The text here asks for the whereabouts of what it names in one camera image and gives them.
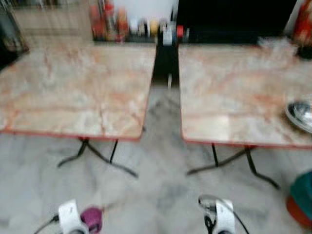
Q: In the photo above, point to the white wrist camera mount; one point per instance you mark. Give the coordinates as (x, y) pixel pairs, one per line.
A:
(224, 214)
(69, 214)

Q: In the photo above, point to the white mug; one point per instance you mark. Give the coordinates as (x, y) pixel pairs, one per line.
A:
(167, 35)

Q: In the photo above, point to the purple cup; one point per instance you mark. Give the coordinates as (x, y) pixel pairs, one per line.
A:
(92, 219)

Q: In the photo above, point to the large red bottle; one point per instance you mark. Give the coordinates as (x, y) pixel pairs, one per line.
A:
(303, 22)

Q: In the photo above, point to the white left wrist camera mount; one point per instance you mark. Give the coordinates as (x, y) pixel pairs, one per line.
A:
(69, 214)

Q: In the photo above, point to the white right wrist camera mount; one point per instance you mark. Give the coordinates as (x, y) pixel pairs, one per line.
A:
(224, 214)

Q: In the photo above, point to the marble table with black legs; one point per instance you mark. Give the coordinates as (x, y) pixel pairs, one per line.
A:
(73, 87)
(239, 92)

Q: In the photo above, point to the small red jar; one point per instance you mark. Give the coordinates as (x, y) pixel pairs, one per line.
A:
(180, 31)

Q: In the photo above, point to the steel bowl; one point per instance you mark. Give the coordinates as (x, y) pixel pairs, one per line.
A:
(301, 115)

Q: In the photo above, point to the rack of red sauce bottles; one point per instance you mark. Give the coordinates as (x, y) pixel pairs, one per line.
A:
(108, 20)

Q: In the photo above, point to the teal and orange stool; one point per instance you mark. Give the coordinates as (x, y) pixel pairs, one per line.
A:
(303, 192)

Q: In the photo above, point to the yellow condiment jar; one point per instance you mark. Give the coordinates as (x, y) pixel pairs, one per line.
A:
(153, 26)

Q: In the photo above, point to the clear plastic bag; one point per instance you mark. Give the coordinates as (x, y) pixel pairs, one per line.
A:
(276, 44)

